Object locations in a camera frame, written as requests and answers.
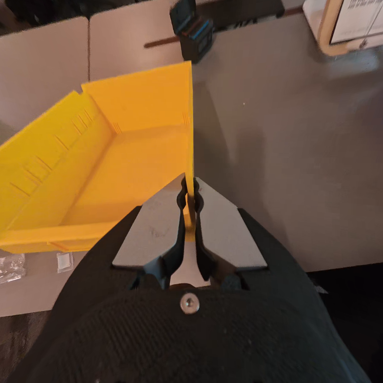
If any black charging case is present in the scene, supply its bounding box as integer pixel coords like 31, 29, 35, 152
169, 0, 215, 64

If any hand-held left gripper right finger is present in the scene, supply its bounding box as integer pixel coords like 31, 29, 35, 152
194, 177, 268, 289

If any yellow plastic bin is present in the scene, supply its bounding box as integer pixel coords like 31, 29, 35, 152
0, 61, 196, 254

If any instruction sheet on wooden stand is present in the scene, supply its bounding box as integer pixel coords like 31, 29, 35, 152
317, 0, 383, 57

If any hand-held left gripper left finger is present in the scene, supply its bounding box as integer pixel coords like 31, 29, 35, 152
112, 173, 187, 290

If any clear plastic bag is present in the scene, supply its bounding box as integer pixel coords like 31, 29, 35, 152
0, 254, 27, 284

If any small white packet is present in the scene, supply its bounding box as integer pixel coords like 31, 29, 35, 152
56, 252, 74, 273

